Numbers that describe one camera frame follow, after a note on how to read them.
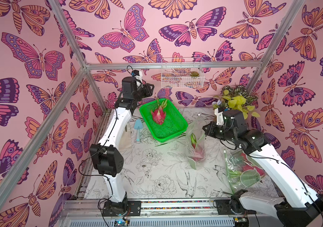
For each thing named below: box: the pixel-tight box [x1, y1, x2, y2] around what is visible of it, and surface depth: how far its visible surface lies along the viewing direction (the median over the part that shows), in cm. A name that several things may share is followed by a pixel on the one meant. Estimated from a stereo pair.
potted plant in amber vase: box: [212, 84, 261, 120], surface depth 94 cm
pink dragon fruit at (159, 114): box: [151, 98, 168, 125], surface depth 106 cm
